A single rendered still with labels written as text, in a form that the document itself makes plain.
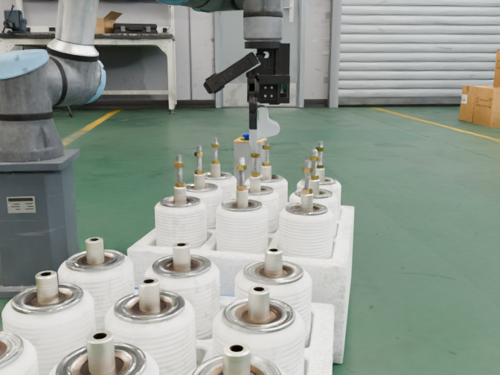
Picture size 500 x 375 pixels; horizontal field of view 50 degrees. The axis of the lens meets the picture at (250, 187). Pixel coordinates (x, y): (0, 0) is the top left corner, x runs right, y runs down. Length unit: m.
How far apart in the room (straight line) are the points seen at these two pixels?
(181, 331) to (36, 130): 0.76
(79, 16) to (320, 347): 0.93
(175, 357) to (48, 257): 0.73
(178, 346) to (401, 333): 0.61
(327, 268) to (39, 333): 0.48
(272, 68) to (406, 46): 5.44
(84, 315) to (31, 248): 0.66
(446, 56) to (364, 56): 0.95
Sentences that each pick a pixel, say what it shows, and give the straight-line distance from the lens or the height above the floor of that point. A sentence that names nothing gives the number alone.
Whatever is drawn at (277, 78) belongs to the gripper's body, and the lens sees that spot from 1.03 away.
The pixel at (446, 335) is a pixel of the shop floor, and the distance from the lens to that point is 1.12.
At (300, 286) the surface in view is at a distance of 0.65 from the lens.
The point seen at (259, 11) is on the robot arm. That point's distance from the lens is 1.03.
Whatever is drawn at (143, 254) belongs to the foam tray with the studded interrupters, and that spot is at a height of 0.17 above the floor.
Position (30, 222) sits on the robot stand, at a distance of 1.25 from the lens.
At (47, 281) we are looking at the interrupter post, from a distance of 0.63.
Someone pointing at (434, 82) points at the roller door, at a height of 0.27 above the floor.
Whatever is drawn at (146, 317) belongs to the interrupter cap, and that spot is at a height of 0.25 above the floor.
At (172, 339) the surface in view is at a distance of 0.57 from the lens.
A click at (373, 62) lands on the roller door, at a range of 6.33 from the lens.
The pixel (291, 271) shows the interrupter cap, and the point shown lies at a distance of 0.68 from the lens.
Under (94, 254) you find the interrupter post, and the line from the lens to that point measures 0.73.
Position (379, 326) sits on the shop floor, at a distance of 1.12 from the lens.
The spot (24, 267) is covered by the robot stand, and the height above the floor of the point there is 0.07.
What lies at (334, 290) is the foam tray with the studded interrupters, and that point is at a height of 0.14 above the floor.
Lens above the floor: 0.51
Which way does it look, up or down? 13 degrees down
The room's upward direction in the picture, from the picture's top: straight up
